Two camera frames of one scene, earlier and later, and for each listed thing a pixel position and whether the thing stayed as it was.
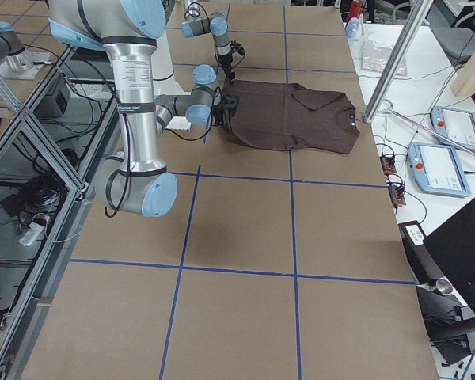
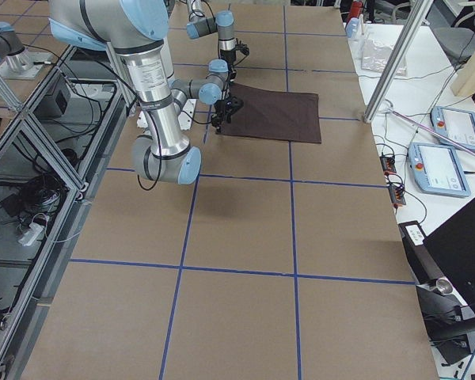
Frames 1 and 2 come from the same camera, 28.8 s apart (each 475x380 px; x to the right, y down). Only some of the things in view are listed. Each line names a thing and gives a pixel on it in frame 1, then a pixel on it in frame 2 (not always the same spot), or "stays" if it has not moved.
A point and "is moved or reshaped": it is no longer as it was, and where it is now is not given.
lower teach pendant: [437, 169] stays
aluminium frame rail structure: [40, 171] stays
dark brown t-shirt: [284, 115] is moved or reshaped
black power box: [55, 101] stays
